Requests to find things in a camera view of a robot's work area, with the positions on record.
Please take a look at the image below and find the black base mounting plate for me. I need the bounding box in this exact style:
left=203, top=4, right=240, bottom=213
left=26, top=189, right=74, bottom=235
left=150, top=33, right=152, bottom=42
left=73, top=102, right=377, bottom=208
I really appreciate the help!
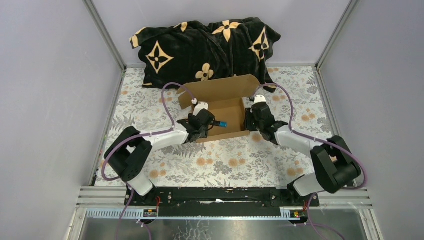
left=124, top=187, right=320, bottom=218

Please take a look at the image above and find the aluminium frame rail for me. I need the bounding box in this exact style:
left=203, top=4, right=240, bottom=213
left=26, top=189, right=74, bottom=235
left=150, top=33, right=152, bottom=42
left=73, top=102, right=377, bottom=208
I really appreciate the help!
left=77, top=186, right=373, bottom=221

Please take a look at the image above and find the floral patterned table mat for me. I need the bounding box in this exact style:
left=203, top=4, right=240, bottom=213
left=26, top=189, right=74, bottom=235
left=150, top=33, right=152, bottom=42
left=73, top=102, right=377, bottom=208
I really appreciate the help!
left=105, top=66, right=333, bottom=187

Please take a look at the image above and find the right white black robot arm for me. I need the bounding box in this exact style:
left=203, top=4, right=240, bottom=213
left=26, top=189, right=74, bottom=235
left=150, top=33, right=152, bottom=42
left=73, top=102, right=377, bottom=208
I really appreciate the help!
left=244, top=102, right=362, bottom=206

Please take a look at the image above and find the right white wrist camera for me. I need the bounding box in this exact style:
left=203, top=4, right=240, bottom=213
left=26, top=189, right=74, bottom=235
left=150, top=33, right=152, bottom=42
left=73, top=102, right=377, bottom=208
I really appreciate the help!
left=253, top=95, right=267, bottom=105

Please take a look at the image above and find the black blanket with tan flowers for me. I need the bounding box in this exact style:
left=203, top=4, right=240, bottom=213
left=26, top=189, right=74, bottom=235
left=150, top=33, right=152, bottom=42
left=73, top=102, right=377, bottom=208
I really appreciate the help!
left=129, top=17, right=282, bottom=93

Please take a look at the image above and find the black blue marker pen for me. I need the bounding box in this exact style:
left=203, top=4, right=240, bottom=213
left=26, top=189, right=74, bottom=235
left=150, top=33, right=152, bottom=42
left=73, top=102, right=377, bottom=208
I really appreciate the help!
left=213, top=120, right=228, bottom=128

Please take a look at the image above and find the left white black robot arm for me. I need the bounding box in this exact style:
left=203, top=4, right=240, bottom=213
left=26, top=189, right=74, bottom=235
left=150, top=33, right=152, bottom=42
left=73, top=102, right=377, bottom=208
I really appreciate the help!
left=101, top=109, right=215, bottom=206

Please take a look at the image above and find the brown cardboard box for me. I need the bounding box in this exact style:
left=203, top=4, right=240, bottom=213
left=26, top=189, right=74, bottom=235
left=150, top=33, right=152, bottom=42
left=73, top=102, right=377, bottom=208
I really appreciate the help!
left=177, top=74, right=260, bottom=143

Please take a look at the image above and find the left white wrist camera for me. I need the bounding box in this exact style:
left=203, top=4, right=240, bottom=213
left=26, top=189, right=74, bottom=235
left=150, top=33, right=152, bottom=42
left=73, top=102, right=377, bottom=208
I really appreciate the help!
left=192, top=101, right=209, bottom=116

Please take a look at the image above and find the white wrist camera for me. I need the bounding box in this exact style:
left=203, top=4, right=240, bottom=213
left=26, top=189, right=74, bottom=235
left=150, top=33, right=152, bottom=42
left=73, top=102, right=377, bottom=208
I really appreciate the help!
left=192, top=101, right=209, bottom=116
left=253, top=95, right=267, bottom=105

